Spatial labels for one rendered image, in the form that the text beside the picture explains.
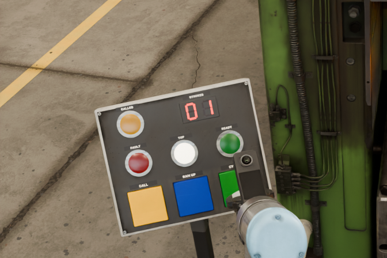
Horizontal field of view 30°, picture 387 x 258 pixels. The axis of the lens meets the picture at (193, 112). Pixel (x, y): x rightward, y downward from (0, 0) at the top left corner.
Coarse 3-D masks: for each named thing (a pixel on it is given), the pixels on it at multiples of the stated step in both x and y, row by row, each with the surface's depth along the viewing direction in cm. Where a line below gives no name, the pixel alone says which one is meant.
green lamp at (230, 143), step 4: (224, 136) 155; (228, 136) 155; (232, 136) 155; (236, 136) 155; (224, 140) 155; (228, 140) 155; (232, 140) 155; (236, 140) 155; (220, 144) 155; (224, 144) 155; (228, 144) 155; (232, 144) 155; (236, 144) 155; (224, 148) 155; (228, 148) 155; (232, 148) 155; (236, 148) 155; (228, 152) 155; (232, 152) 155
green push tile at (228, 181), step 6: (222, 174) 155; (228, 174) 155; (234, 174) 155; (222, 180) 155; (228, 180) 155; (234, 180) 155; (222, 186) 155; (228, 186) 155; (234, 186) 155; (222, 192) 155; (228, 192) 155
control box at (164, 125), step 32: (160, 96) 154; (192, 96) 154; (224, 96) 155; (160, 128) 154; (192, 128) 155; (224, 128) 155; (256, 128) 156; (160, 160) 155; (192, 160) 155; (224, 160) 156; (128, 224) 155; (160, 224) 155
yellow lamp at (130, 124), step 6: (132, 114) 154; (120, 120) 154; (126, 120) 153; (132, 120) 154; (138, 120) 154; (120, 126) 154; (126, 126) 154; (132, 126) 154; (138, 126) 154; (126, 132) 154; (132, 132) 154
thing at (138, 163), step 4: (132, 156) 154; (136, 156) 154; (140, 156) 154; (144, 156) 154; (128, 160) 154; (132, 160) 154; (136, 160) 154; (140, 160) 154; (144, 160) 154; (148, 160) 154; (128, 164) 154; (132, 164) 154; (136, 164) 154; (140, 164) 154; (144, 164) 154; (148, 164) 154; (132, 168) 154; (136, 168) 154; (140, 168) 154; (144, 168) 154; (136, 172) 154; (140, 172) 154
